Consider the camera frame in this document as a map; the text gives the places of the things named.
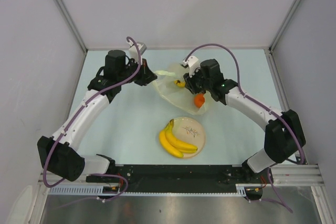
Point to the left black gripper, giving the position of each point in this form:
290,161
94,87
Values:
146,74

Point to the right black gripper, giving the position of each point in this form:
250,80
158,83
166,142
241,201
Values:
189,80

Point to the orange fake fruit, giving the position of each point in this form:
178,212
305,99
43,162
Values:
199,100

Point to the yellow fake bell pepper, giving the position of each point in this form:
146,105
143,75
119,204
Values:
179,83

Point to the yellow-green plastic bag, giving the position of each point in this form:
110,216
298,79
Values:
179,97

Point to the cream plate with branch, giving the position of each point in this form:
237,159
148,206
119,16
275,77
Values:
190,131

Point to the yellow fake banana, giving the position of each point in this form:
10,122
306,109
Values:
173,145

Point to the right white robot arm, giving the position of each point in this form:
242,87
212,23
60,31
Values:
283,131

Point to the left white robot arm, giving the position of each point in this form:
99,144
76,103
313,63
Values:
58,153

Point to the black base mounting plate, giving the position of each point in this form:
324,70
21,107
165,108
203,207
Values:
186,177

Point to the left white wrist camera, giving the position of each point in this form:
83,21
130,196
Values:
133,50

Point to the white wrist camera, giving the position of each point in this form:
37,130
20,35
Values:
192,63
133,50

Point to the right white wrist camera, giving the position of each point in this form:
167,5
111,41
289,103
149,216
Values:
192,63

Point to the right corner aluminium post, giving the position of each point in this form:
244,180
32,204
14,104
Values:
284,25

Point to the corner aluminium post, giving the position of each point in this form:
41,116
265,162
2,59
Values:
71,25
284,25

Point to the left corner aluminium post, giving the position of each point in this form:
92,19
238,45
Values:
71,25

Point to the white slotted cable duct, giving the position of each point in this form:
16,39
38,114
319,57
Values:
109,191

